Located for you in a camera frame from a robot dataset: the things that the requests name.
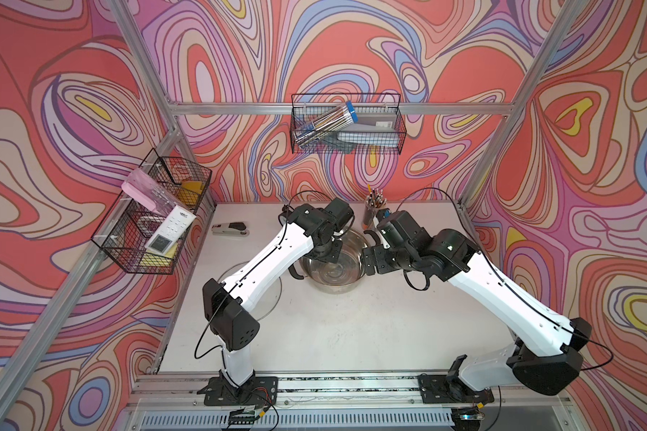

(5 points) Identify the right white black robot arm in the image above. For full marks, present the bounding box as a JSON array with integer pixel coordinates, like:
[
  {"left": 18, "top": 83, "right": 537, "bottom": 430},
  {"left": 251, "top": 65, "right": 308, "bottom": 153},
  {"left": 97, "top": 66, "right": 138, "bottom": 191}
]
[{"left": 363, "top": 210, "right": 592, "bottom": 402}]

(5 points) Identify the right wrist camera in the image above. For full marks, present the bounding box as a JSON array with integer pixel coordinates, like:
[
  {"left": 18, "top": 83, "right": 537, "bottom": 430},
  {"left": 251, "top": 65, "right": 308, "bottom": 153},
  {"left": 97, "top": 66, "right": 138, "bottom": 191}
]
[{"left": 374, "top": 208, "right": 391, "bottom": 249}]

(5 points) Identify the left black wire basket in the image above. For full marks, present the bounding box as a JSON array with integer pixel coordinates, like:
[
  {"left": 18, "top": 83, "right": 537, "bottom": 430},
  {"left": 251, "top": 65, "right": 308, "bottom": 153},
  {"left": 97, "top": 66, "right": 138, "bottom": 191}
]
[{"left": 91, "top": 150, "right": 212, "bottom": 275}]

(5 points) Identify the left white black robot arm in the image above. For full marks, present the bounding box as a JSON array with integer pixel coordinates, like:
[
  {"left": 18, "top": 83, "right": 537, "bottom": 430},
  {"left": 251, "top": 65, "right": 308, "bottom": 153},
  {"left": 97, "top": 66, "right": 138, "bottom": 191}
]
[{"left": 202, "top": 199, "right": 354, "bottom": 390}]

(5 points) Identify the green circuit board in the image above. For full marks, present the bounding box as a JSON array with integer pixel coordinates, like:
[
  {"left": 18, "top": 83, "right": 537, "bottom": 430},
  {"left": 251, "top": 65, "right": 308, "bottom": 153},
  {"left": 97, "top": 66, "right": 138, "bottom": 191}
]
[{"left": 228, "top": 409, "right": 267, "bottom": 427}]

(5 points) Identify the clear tube of pencils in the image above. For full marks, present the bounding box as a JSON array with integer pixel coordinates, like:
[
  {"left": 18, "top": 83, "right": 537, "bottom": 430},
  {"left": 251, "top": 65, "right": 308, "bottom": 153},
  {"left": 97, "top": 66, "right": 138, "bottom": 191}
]
[{"left": 293, "top": 102, "right": 358, "bottom": 147}]

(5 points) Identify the yellow sponge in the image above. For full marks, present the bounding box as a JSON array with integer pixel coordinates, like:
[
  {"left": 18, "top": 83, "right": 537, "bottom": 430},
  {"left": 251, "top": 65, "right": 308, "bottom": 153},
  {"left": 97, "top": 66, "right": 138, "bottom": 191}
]
[{"left": 176, "top": 181, "right": 204, "bottom": 209}]

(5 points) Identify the glass pot lid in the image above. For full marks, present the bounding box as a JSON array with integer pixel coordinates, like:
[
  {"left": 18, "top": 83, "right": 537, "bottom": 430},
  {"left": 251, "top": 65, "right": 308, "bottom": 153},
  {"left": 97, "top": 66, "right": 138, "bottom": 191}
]
[{"left": 219, "top": 261, "right": 282, "bottom": 321}]

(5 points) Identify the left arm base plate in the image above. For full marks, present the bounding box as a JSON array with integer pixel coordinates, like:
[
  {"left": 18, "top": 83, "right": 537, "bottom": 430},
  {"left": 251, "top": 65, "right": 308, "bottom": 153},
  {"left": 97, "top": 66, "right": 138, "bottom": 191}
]
[{"left": 197, "top": 375, "right": 279, "bottom": 407}]

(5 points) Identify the stainless steel pot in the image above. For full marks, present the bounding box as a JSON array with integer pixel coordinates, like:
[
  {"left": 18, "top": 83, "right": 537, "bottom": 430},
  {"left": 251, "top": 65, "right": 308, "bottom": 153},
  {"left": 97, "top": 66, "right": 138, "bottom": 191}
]
[{"left": 294, "top": 230, "right": 372, "bottom": 295}]

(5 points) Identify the white calculator device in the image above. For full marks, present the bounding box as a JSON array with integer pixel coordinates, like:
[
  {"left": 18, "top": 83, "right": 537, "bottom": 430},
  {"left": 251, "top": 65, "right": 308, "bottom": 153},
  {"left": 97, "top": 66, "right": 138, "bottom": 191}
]
[{"left": 146, "top": 206, "right": 196, "bottom": 255}]

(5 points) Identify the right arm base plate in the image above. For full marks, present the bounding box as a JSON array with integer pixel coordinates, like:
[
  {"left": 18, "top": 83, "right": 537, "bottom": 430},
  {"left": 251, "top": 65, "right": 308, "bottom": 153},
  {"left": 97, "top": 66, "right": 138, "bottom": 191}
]
[{"left": 417, "top": 374, "right": 494, "bottom": 405}]

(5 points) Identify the black silver stapler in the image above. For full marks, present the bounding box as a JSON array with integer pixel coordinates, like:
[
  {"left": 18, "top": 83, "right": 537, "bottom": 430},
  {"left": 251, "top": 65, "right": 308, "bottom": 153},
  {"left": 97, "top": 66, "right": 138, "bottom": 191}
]
[{"left": 211, "top": 222, "right": 249, "bottom": 237}]

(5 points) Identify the clear pencil cup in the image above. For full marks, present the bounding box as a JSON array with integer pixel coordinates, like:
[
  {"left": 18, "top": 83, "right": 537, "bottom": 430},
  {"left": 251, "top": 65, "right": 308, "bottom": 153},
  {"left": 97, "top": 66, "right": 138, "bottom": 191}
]
[{"left": 361, "top": 185, "right": 386, "bottom": 230}]

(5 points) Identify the back black wire basket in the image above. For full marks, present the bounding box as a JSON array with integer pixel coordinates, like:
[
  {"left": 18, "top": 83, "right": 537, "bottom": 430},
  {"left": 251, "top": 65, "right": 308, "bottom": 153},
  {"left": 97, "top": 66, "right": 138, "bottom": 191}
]
[{"left": 289, "top": 91, "right": 407, "bottom": 154}]

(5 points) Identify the black wire basket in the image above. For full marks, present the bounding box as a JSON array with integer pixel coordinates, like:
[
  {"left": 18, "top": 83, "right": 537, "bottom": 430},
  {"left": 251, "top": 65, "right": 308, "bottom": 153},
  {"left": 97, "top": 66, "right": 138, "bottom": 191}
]
[
  {"left": 289, "top": 91, "right": 407, "bottom": 154},
  {"left": 91, "top": 150, "right": 212, "bottom": 275}
]

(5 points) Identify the grey white box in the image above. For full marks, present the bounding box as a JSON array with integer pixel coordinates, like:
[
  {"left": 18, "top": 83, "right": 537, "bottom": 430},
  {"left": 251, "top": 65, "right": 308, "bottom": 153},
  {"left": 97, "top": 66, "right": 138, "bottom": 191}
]
[{"left": 337, "top": 112, "right": 399, "bottom": 147}]

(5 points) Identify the aluminium front rail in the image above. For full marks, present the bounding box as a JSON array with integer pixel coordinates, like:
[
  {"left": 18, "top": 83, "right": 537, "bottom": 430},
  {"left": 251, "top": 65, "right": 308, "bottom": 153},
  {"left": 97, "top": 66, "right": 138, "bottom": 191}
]
[{"left": 113, "top": 372, "right": 586, "bottom": 430}]

